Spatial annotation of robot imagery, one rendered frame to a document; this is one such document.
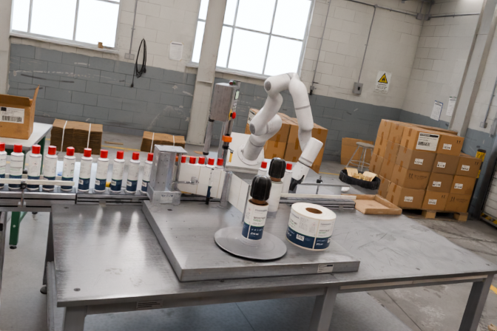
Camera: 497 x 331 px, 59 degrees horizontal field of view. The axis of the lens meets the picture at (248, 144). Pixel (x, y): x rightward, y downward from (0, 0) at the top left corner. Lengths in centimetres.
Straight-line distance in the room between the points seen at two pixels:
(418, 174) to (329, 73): 311
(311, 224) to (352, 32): 679
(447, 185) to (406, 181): 64
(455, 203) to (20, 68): 672
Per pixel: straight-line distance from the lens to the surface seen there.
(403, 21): 901
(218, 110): 233
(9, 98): 343
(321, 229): 196
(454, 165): 631
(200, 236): 189
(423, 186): 612
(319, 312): 198
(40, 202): 222
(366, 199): 318
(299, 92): 255
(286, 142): 587
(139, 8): 767
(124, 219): 209
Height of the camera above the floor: 164
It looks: 11 degrees down
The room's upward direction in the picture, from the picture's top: 11 degrees clockwise
